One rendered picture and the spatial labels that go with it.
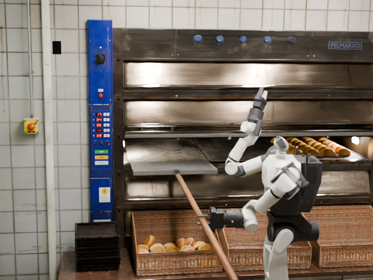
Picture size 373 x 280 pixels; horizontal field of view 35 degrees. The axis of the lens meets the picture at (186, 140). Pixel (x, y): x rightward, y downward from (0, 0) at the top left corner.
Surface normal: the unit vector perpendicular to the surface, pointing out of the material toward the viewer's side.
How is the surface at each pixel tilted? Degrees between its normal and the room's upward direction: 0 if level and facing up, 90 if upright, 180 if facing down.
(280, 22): 90
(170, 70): 70
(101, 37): 90
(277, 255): 90
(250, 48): 90
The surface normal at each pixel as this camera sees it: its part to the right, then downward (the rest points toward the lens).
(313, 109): 0.14, -0.16
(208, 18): 0.14, 0.18
